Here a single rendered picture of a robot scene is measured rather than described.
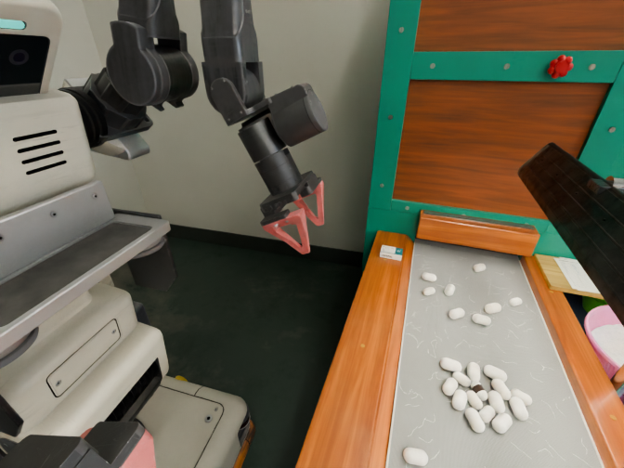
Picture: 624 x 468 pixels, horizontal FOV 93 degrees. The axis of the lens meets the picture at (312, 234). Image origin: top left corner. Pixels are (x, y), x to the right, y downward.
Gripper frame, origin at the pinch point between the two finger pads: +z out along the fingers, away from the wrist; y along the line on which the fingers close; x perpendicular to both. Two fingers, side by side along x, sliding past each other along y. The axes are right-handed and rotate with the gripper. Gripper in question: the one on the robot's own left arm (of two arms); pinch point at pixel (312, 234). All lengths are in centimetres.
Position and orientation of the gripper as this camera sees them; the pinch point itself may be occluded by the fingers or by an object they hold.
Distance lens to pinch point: 50.9
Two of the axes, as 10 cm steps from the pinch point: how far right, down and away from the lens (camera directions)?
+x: -8.6, 2.7, 4.3
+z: 4.4, 8.3, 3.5
